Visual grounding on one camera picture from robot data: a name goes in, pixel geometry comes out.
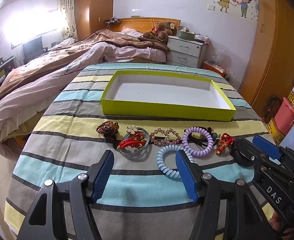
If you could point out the yellow paper bag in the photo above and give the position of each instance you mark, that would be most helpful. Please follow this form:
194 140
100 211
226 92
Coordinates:
274 132

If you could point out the green basin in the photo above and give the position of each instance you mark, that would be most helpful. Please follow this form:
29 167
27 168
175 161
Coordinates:
185 35

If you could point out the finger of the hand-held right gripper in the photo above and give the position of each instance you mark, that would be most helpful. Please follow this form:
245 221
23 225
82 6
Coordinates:
257 158
266 147

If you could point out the window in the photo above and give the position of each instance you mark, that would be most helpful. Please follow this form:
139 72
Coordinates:
36 25

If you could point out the brown teddy bear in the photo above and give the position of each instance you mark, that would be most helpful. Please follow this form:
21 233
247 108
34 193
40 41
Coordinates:
160 31

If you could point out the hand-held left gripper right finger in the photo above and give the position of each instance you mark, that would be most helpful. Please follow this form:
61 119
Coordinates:
187 177

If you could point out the floral curtain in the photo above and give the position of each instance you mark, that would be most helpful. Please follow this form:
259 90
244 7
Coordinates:
68 12

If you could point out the red knot charm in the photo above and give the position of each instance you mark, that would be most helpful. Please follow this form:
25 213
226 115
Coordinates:
223 145

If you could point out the brown beaded hair clip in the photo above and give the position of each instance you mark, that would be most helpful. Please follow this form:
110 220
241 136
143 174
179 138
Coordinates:
107 127

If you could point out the green cardboard tray box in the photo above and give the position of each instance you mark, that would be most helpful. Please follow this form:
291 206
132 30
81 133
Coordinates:
162 92

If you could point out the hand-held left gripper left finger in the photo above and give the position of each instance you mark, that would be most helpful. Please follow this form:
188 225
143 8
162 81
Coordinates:
103 173

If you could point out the pink cup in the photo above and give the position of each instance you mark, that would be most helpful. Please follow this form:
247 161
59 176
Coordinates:
286 116

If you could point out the person's right hand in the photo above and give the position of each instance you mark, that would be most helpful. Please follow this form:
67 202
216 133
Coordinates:
275 221

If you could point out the white nightstand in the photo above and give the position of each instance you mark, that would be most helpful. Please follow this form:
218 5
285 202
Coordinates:
184 52

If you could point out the wooden bed headboard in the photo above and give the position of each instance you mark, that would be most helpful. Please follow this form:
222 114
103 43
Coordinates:
137 23

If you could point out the tall wooden wardrobe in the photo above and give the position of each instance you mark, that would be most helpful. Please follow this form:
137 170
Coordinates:
97 5

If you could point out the black office chair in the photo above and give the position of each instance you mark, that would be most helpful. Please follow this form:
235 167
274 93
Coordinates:
33 48

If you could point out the pink rhinestone hair clip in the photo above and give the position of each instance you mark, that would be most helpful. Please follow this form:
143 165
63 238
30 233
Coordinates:
159 133

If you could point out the brown blanket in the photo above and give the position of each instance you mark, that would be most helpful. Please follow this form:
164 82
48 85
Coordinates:
127 40

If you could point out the striped bed sheet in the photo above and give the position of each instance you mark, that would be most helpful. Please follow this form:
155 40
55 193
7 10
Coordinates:
62 155

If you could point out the wide wooden wardrobe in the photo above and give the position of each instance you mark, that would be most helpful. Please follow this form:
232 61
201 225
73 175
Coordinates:
277 55

